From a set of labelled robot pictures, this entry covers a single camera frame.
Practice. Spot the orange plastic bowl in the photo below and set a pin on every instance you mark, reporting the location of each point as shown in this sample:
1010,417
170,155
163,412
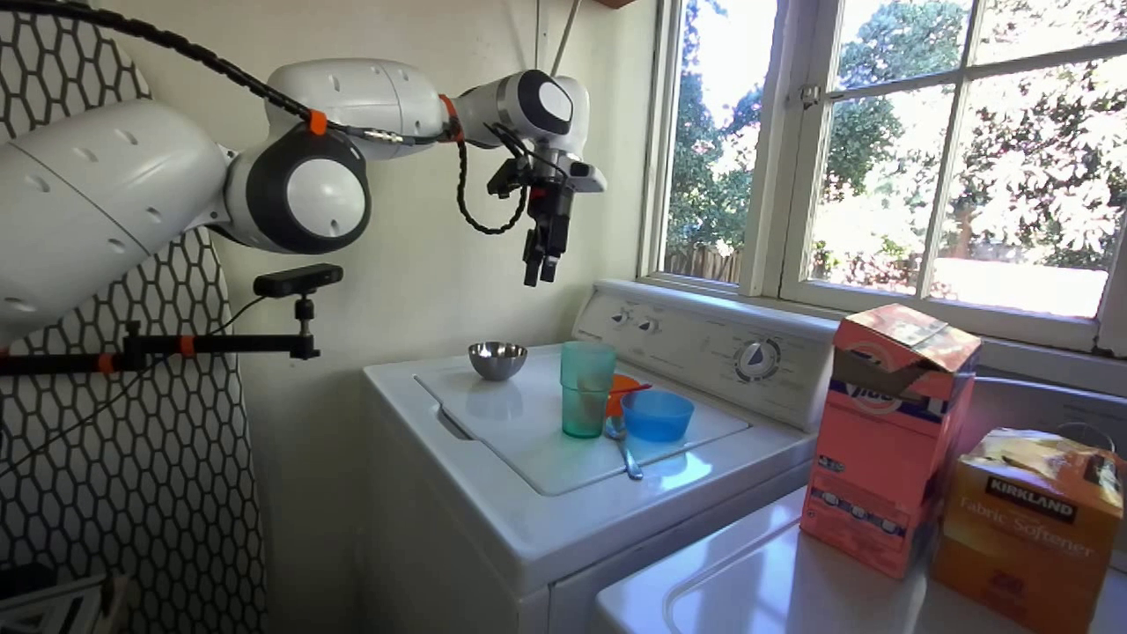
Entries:
629,390

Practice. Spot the blue plastic bowl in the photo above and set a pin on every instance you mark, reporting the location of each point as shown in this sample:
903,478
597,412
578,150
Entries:
660,417

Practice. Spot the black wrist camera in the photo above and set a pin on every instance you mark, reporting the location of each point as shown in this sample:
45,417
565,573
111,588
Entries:
581,176

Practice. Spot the black camera on stand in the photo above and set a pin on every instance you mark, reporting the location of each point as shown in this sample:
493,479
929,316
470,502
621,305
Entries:
298,278

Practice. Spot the small washer knob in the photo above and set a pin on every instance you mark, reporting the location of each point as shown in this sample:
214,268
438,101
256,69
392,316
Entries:
651,324
618,316

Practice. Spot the white dryer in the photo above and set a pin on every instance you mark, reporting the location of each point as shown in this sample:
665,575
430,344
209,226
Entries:
750,585

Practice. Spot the white wooden window frame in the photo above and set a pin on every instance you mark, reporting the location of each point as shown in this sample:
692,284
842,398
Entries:
775,176

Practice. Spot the white slatted object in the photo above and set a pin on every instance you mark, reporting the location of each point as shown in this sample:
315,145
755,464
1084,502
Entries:
58,602

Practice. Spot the yellow Kirkland cardboard box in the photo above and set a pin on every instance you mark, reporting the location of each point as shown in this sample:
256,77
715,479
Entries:
1024,540

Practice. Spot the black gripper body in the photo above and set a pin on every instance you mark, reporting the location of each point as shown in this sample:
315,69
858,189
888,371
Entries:
552,214

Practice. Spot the honeycomb patterned board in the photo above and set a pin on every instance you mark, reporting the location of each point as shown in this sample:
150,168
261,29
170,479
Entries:
116,495

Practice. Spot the white washing machine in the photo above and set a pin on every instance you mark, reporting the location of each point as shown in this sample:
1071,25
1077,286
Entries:
493,516

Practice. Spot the metal spoon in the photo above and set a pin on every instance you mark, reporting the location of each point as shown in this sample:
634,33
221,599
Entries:
629,459

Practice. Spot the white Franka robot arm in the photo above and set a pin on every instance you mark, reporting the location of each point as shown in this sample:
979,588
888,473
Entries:
94,197

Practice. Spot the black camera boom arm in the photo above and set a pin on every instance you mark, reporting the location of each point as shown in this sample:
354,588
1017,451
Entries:
214,344

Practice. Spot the orange Tide detergent box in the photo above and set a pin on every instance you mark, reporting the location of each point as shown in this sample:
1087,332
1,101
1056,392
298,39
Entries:
874,468

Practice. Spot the white washer lid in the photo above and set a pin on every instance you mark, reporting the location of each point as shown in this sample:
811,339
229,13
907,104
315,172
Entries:
504,410

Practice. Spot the green translucent plastic cup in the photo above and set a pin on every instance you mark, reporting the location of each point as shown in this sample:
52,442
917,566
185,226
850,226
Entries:
587,392

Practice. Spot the silver metal bowl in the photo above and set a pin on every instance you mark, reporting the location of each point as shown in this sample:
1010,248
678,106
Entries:
497,360

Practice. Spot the large washer timer dial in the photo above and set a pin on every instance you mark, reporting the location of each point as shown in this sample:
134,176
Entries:
760,360

